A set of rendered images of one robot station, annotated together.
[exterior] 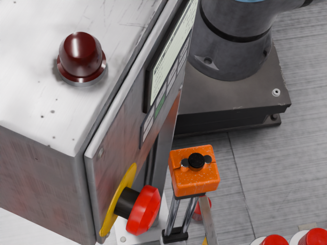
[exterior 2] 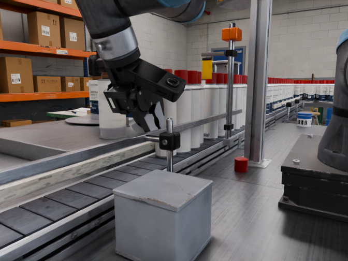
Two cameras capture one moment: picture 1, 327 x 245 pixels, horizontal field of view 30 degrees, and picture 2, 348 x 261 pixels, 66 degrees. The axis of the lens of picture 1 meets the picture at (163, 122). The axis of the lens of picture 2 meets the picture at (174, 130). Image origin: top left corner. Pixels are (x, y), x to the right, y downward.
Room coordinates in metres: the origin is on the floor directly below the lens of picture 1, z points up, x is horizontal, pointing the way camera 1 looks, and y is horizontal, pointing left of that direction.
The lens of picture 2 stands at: (0.70, -0.64, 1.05)
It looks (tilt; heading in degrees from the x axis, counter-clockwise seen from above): 10 degrees down; 139
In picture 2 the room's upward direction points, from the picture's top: straight up
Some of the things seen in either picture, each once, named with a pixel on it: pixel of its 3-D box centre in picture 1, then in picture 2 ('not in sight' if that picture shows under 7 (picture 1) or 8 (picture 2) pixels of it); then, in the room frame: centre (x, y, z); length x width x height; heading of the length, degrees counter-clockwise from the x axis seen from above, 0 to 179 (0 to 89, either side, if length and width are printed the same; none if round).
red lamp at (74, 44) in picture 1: (81, 54); not in sight; (0.16, 0.05, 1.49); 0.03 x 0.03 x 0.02
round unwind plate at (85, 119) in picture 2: not in sight; (100, 119); (-0.47, -0.09, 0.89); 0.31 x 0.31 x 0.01
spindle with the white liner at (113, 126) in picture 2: not in sight; (111, 90); (-0.09, -0.23, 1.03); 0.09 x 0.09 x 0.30
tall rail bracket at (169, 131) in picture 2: not in sight; (159, 162); (0.33, -0.36, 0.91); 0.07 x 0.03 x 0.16; 18
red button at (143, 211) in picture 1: (137, 207); not in sight; (0.14, 0.01, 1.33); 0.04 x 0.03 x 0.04; 163
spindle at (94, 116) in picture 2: not in sight; (99, 87); (-0.47, -0.09, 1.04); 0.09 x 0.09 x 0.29
